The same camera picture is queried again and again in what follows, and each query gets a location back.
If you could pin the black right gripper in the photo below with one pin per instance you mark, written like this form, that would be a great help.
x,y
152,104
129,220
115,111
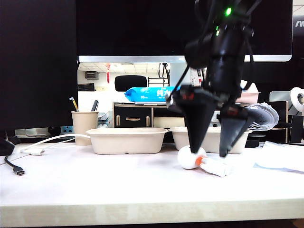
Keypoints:
x,y
223,80

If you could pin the white plush duck doll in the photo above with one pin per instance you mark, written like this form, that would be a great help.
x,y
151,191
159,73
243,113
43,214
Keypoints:
x,y
187,161

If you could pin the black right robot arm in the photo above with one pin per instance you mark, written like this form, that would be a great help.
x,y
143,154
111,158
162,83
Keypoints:
x,y
225,42

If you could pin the beige paper box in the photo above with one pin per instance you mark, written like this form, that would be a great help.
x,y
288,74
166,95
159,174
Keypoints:
x,y
177,140
128,142

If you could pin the cream box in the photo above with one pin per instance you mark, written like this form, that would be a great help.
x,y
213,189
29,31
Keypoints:
x,y
169,122

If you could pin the white charger block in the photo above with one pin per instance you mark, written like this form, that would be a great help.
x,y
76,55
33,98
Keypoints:
x,y
216,116

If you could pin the black round base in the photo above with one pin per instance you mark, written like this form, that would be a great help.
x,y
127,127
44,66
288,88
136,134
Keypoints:
x,y
255,142

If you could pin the pink tissue pack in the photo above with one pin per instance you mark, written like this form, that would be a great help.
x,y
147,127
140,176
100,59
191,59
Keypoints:
x,y
251,95

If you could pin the grey rolled paper stack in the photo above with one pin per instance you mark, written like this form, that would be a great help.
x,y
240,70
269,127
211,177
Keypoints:
x,y
266,116

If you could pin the grey metal plate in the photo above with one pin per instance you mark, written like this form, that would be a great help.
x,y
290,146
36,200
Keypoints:
x,y
280,96

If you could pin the blue wet wipes pack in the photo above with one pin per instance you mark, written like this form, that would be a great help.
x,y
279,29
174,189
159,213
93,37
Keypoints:
x,y
147,93

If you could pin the white paper sheets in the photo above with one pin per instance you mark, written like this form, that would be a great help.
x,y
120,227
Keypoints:
x,y
280,156

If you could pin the black AOC monitor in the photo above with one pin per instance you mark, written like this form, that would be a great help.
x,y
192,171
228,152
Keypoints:
x,y
273,76

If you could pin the wooden desk shelf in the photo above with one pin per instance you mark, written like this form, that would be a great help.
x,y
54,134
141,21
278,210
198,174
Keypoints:
x,y
133,106

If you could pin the black tape holder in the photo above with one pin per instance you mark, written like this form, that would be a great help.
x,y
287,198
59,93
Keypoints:
x,y
297,129

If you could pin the white tape roll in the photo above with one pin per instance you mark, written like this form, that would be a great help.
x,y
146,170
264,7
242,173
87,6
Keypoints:
x,y
295,95

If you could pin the black office chair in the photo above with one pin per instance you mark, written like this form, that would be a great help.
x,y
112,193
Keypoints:
x,y
130,83

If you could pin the red hanging knot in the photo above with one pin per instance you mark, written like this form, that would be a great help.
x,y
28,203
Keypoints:
x,y
108,76

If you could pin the black pen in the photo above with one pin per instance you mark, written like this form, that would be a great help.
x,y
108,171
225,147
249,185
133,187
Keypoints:
x,y
95,105

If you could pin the beige paper cup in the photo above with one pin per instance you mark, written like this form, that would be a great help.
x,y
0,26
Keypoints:
x,y
83,128

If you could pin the large black monitor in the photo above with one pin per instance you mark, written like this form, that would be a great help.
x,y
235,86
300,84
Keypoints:
x,y
118,28

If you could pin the pencil with silver tip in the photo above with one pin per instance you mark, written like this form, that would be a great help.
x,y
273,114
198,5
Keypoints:
x,y
74,104

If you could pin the blue power socket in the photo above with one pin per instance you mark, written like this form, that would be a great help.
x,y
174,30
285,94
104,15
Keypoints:
x,y
67,130

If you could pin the black round knob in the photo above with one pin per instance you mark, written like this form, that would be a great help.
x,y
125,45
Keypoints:
x,y
54,130

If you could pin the silver flat tray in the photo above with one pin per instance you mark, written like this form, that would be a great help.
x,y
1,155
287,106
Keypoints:
x,y
31,132

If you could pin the dark screen panel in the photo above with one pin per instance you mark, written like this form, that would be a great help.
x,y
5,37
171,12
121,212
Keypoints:
x,y
35,59

